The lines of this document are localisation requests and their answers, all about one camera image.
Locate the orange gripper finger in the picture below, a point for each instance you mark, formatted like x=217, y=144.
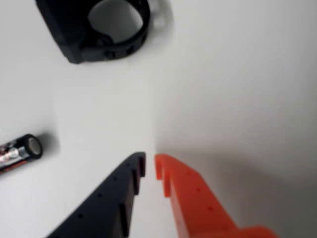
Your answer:
x=198, y=205

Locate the black AA battery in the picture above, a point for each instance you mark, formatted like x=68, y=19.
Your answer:
x=15, y=155

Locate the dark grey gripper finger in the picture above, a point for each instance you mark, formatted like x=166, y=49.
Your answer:
x=104, y=203

